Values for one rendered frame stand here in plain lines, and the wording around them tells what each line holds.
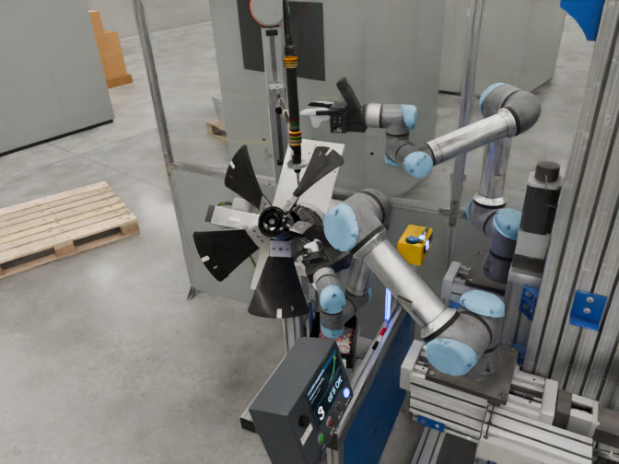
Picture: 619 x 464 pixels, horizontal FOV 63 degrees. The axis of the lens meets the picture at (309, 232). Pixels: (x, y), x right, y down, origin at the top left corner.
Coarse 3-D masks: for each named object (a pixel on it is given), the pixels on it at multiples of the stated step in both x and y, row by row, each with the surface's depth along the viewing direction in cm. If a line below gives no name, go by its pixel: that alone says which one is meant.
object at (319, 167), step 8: (336, 152) 189; (312, 160) 198; (320, 160) 193; (328, 160) 189; (336, 160) 186; (344, 160) 184; (312, 168) 194; (320, 168) 189; (328, 168) 186; (304, 176) 197; (312, 176) 190; (320, 176) 186; (304, 184) 191; (312, 184) 186; (296, 192) 193
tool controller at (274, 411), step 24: (288, 360) 124; (312, 360) 122; (336, 360) 126; (288, 384) 116; (312, 384) 116; (336, 384) 126; (264, 408) 111; (288, 408) 109; (312, 408) 116; (264, 432) 114; (288, 432) 110; (312, 432) 115; (288, 456) 114; (312, 456) 115
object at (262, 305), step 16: (272, 256) 189; (272, 272) 187; (288, 272) 190; (256, 288) 185; (272, 288) 186; (288, 288) 188; (256, 304) 185; (272, 304) 185; (288, 304) 187; (304, 304) 188
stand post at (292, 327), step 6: (288, 318) 229; (294, 318) 230; (300, 318) 230; (282, 324) 233; (288, 324) 231; (294, 324) 231; (300, 324) 230; (288, 330) 233; (294, 330) 232; (300, 330) 232; (288, 336) 235; (294, 336) 234; (300, 336) 233; (288, 342) 238; (294, 342) 236; (288, 348) 242
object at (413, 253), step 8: (408, 232) 206; (416, 232) 205; (400, 240) 200; (424, 240) 200; (400, 248) 200; (408, 248) 198; (416, 248) 197; (408, 256) 200; (416, 256) 199; (424, 256) 202; (416, 264) 201
